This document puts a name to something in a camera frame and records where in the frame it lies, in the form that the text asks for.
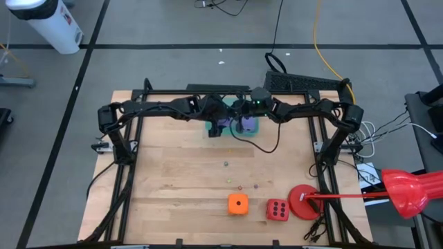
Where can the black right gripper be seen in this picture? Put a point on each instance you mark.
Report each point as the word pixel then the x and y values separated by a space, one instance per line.
pixel 244 109

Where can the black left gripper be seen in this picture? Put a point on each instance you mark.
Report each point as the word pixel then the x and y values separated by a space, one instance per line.
pixel 214 107

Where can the purple foam die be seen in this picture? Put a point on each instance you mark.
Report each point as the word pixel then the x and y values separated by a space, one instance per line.
pixel 250 124
pixel 224 122

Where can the teal translucent plastic bin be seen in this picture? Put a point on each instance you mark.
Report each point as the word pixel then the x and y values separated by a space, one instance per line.
pixel 228 132

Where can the orange foam die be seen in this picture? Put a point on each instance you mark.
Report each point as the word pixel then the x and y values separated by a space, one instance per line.
pixel 238 204

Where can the red foam die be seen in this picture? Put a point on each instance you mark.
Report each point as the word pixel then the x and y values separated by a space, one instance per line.
pixel 277 210

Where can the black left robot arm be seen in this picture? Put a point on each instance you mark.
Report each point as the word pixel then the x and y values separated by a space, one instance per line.
pixel 152 106

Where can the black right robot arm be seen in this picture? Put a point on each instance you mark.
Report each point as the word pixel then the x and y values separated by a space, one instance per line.
pixel 311 109

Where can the red desk lamp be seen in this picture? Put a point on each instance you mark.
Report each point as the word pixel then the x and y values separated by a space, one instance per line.
pixel 301 207

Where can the black table edge clip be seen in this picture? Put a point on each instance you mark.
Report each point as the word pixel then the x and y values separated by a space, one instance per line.
pixel 275 242
pixel 179 242

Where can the white printed paper label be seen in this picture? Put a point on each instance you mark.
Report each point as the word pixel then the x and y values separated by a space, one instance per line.
pixel 365 171

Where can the white paper strip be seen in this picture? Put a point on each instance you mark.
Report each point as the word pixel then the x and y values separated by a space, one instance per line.
pixel 375 202

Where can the red plastic bottle object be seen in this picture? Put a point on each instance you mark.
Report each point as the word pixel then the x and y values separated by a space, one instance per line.
pixel 417 138

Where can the white trash can black liner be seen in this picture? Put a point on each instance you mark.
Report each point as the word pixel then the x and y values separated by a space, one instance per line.
pixel 52 27

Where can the black device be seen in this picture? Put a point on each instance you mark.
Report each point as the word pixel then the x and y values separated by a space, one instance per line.
pixel 432 97
pixel 436 119
pixel 439 145

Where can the grey metal foot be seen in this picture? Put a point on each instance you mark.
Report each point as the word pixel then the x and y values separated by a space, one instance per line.
pixel 17 82

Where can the black caster base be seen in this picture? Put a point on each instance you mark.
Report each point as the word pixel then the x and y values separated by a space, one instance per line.
pixel 5 115

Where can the black aluminium station frame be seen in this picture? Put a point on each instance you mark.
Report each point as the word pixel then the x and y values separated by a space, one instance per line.
pixel 166 92

